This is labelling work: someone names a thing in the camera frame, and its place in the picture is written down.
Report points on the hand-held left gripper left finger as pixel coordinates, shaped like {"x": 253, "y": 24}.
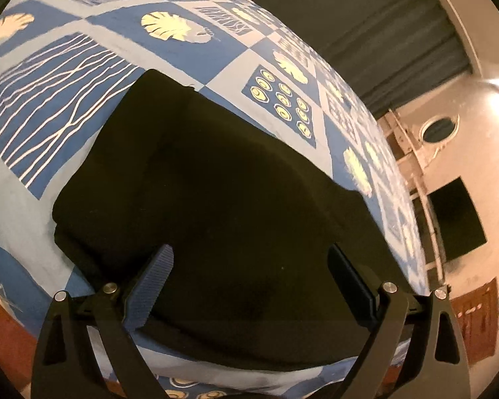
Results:
{"x": 149, "y": 286}

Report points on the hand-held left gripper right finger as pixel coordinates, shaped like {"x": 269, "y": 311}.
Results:
{"x": 351, "y": 284}

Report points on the black pants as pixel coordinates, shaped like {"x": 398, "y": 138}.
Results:
{"x": 233, "y": 195}

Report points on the white television stand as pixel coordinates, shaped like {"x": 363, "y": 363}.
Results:
{"x": 434, "y": 253}

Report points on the black television screen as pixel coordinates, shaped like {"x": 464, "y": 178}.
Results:
{"x": 457, "y": 220}

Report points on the brown wooden door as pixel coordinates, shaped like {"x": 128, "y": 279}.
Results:
{"x": 476, "y": 320}

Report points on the white vanity with oval mirror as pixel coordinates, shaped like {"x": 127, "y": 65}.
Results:
{"x": 437, "y": 129}

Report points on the blue patterned bed sheet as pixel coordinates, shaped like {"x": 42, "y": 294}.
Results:
{"x": 45, "y": 91}

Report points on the dark green curtain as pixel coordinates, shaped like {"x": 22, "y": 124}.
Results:
{"x": 357, "y": 29}

